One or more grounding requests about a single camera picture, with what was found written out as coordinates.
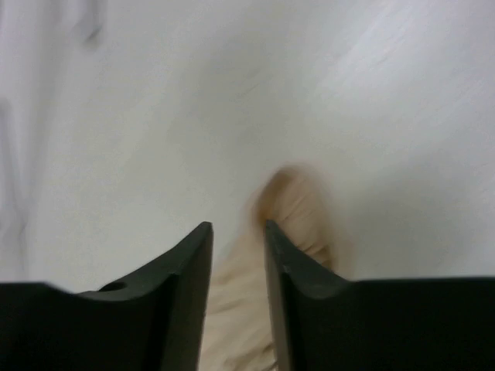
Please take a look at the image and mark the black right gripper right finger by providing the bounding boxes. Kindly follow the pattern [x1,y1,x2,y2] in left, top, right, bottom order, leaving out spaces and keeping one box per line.
[269,226,494,370]

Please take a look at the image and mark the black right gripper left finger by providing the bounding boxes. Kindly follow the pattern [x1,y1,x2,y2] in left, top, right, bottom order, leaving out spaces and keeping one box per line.
[1,222,213,370]

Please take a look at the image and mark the beige drawstring trousers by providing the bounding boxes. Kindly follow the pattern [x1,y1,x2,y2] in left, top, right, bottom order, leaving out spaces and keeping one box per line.
[198,165,339,370]

